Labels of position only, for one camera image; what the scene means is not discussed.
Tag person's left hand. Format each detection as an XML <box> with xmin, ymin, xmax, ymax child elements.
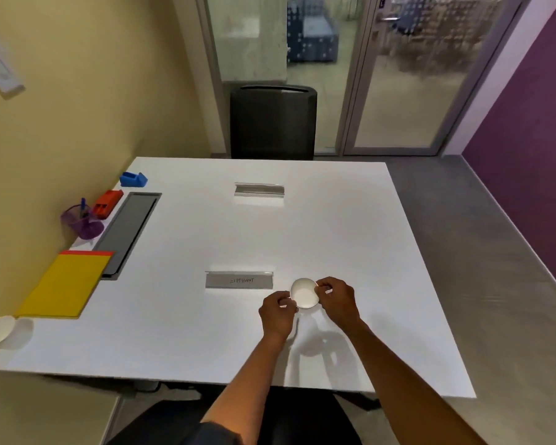
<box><xmin>259</xmin><ymin>291</ymin><xmax>299</xmax><ymax>341</ymax></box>

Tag person's right hand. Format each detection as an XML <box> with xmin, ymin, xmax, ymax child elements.
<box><xmin>314</xmin><ymin>276</ymin><xmax>361</xmax><ymax>328</ymax></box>

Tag white paper cup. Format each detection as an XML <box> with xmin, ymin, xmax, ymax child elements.
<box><xmin>0</xmin><ymin>315</ymin><xmax>34</xmax><ymax>351</ymax></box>
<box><xmin>290</xmin><ymin>278</ymin><xmax>320</xmax><ymax>309</ymax></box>

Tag person's right forearm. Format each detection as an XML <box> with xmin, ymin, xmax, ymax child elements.
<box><xmin>338</xmin><ymin>318</ymin><xmax>488</xmax><ymax>445</ymax></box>

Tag person's left forearm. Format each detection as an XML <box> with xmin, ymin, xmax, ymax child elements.
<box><xmin>200</xmin><ymin>330</ymin><xmax>292</xmax><ymax>431</ymax></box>

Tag clear acrylic name plate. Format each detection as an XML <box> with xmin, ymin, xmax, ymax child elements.
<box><xmin>234</xmin><ymin>182</ymin><xmax>286</xmax><ymax>198</ymax></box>
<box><xmin>205</xmin><ymin>269</ymin><xmax>275</xmax><ymax>291</ymax></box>

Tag white table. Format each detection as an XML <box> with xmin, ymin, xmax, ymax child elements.
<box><xmin>0</xmin><ymin>156</ymin><xmax>477</xmax><ymax>399</ymax></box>

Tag person's dark trousers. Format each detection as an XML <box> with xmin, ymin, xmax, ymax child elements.
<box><xmin>103</xmin><ymin>387</ymin><xmax>363</xmax><ymax>445</ymax></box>

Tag black office chair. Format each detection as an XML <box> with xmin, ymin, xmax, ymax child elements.
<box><xmin>230</xmin><ymin>84</ymin><xmax>318</xmax><ymax>161</ymax></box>

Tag red stapler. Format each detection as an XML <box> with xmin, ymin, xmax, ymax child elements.
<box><xmin>93</xmin><ymin>190</ymin><xmax>124</xmax><ymax>221</ymax></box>

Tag purple transparent pen holder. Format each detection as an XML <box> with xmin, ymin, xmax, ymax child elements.
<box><xmin>60</xmin><ymin>205</ymin><xmax>105</xmax><ymax>240</ymax></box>

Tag yellow paper pad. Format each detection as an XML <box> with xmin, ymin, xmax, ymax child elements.
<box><xmin>14</xmin><ymin>254</ymin><xmax>113</xmax><ymax>319</ymax></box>

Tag glass door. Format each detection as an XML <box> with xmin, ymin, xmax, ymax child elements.
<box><xmin>343</xmin><ymin>0</ymin><xmax>533</xmax><ymax>156</ymax></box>

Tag grey table cable tray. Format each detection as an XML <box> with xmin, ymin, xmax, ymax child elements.
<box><xmin>93</xmin><ymin>192</ymin><xmax>162</xmax><ymax>280</ymax></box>

